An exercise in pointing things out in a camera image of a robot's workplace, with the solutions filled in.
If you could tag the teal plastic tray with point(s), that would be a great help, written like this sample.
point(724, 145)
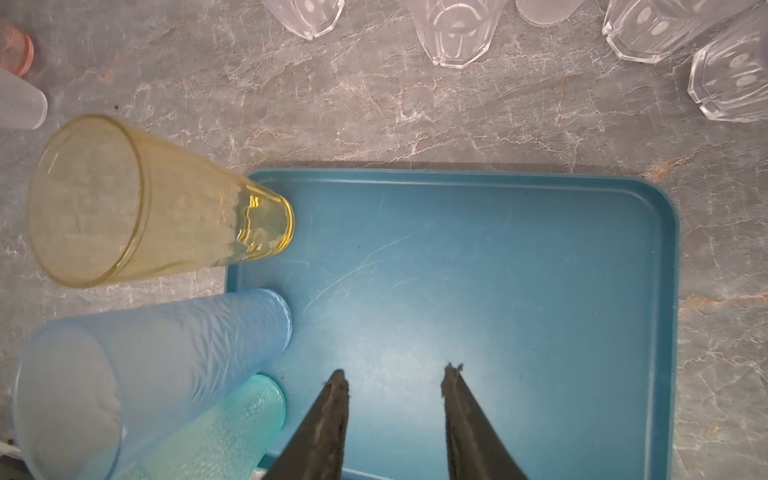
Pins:
point(556, 295)

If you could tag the clear faceted glass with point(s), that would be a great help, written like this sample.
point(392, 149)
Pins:
point(728, 79)
point(648, 31)
point(455, 33)
point(308, 19)

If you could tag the green frosted glass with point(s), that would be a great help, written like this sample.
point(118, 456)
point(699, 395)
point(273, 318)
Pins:
point(227, 442)

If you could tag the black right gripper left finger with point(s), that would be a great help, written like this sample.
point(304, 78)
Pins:
point(316, 450)

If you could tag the blue frosted glass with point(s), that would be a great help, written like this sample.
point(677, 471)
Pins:
point(93, 393)

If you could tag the white frosted glass left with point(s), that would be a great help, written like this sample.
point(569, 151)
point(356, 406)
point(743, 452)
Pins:
point(22, 105)

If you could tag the yellow transparent glass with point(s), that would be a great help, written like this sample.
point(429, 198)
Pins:
point(108, 203)

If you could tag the white frosted glass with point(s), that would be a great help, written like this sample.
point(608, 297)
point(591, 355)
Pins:
point(546, 13)
point(22, 105)

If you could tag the pink transparent glass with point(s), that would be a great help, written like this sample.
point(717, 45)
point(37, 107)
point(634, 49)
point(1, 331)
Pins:
point(17, 49)

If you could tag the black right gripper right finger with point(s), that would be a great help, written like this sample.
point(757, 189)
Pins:
point(474, 450)

